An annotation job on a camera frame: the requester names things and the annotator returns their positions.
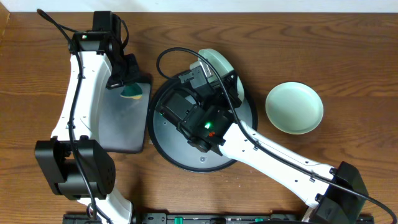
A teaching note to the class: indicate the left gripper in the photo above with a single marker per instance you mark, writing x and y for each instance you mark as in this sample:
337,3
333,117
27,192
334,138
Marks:
131,62

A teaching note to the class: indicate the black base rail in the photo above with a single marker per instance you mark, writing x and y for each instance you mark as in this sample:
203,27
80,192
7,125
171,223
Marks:
162,218

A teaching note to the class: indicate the green yellow sponge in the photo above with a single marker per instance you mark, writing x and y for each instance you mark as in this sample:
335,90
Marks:
133,91

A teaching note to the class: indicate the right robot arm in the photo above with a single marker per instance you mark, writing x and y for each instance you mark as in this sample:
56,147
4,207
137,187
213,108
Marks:
203,122

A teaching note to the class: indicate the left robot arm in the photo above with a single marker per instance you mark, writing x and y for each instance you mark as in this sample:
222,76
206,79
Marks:
73,161

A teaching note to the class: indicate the mint green plate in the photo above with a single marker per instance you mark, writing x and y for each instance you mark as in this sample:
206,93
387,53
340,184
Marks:
222,66
294,108

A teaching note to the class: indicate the black round tray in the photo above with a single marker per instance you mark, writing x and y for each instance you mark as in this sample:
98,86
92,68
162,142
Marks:
172,145

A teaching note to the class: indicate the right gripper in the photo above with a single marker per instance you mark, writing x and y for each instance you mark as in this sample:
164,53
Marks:
230,85

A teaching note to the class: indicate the black rectangular tray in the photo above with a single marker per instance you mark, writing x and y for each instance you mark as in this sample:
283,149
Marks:
122,121

